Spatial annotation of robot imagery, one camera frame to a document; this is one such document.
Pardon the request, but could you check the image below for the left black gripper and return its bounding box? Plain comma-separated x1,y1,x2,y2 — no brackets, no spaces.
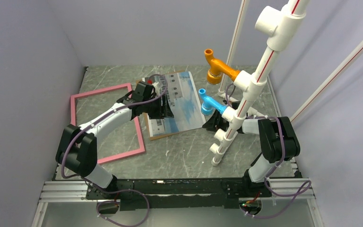
143,94,174,120

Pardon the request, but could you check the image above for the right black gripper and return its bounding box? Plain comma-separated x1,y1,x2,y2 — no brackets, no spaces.
202,108,236,133

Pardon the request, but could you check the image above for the building and sky photo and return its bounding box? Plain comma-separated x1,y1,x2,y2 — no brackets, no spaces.
141,71,207,138

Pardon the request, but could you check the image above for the pink picture frame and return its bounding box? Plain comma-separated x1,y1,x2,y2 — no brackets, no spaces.
70,83,146,164

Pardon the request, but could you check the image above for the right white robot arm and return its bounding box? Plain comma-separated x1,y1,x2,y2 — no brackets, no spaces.
201,103,301,196

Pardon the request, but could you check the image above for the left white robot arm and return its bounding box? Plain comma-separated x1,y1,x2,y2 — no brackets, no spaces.
55,80,174,199

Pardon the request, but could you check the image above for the blue pipe fitting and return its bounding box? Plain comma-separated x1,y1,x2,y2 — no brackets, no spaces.
198,88,228,116

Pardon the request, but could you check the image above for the orange pipe fitting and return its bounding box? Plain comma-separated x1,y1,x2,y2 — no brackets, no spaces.
204,49,241,85

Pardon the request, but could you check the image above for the black flat bar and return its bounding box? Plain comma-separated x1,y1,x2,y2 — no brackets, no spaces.
251,153,262,167

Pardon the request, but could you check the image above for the white pvc pipe stand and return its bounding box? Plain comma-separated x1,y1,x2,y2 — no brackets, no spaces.
209,0,311,166

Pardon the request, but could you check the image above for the white diagonal pipe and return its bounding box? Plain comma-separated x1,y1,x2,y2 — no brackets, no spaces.
290,40,363,122

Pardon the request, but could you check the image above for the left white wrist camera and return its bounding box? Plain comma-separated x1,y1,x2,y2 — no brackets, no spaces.
147,79,165,96

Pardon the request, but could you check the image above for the brown frame backing board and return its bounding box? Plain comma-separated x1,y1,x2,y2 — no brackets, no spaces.
136,69,201,141

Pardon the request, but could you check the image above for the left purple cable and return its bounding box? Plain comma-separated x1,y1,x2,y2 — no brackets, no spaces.
60,74,168,227

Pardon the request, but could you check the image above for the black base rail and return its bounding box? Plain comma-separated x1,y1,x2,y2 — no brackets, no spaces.
86,177,271,211

